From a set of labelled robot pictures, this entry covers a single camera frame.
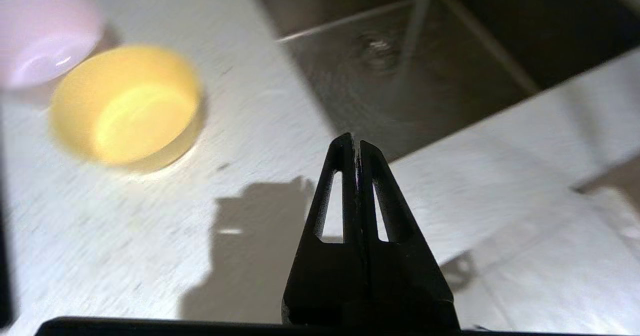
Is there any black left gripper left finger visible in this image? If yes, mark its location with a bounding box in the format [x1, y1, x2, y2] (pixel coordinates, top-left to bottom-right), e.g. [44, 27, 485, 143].
[281, 132, 370, 326]

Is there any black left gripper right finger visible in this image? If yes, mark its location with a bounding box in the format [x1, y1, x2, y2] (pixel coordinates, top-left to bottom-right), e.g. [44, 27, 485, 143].
[357, 140, 461, 329]

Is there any yellow plastic bowl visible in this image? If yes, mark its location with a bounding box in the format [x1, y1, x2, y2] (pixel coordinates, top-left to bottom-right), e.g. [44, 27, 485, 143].
[49, 45, 205, 172]

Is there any pink plastic bowl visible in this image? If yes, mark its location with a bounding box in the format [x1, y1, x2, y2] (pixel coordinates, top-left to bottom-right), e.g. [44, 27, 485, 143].
[0, 0, 107, 91]

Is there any stainless steel sink basin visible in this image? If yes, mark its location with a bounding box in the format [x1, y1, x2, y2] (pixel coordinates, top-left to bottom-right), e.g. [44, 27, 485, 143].
[242, 0, 640, 164]

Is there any round metal drain strainer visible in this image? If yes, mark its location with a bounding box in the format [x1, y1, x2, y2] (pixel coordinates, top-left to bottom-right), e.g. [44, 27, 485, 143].
[352, 33, 403, 74]

